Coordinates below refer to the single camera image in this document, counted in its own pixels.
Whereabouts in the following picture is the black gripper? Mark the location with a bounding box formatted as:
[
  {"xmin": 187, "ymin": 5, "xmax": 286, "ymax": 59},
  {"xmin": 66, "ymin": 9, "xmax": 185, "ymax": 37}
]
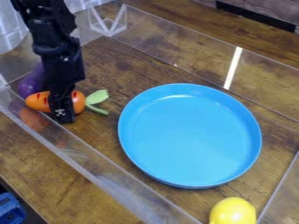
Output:
[{"xmin": 39, "ymin": 43, "xmax": 86, "ymax": 123}]

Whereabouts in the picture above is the orange toy carrot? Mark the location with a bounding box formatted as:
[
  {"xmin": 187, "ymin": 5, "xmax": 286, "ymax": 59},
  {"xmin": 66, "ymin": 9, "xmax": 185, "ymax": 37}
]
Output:
[{"xmin": 26, "ymin": 89, "xmax": 109, "ymax": 115}]

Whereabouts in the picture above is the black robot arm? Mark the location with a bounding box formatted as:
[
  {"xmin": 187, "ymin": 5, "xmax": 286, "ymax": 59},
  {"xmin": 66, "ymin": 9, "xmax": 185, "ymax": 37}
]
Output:
[{"xmin": 11, "ymin": 0, "xmax": 86, "ymax": 123}]

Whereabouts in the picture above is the purple toy eggplant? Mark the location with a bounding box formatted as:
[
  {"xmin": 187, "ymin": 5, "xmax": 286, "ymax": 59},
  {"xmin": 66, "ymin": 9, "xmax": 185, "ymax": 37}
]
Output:
[{"xmin": 18, "ymin": 62, "xmax": 46, "ymax": 99}]

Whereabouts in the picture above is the blue round plate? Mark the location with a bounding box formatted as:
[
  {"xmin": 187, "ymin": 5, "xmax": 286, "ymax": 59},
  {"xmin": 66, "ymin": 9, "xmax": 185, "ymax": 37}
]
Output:
[{"xmin": 118, "ymin": 83, "xmax": 262, "ymax": 189}]

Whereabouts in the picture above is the blue object at corner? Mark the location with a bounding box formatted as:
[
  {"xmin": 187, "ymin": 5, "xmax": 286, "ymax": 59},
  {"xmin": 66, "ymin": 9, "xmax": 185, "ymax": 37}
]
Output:
[{"xmin": 0, "ymin": 192, "xmax": 27, "ymax": 224}]

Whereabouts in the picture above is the yellow toy lemon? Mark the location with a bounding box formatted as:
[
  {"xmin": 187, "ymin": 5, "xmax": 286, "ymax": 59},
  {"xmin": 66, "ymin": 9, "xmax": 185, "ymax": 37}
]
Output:
[{"xmin": 210, "ymin": 197, "xmax": 258, "ymax": 224}]

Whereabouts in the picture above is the clear acrylic tray wall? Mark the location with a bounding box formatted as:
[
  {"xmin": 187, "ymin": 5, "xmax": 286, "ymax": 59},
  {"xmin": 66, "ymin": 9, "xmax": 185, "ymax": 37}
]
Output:
[{"xmin": 0, "ymin": 0, "xmax": 299, "ymax": 224}]

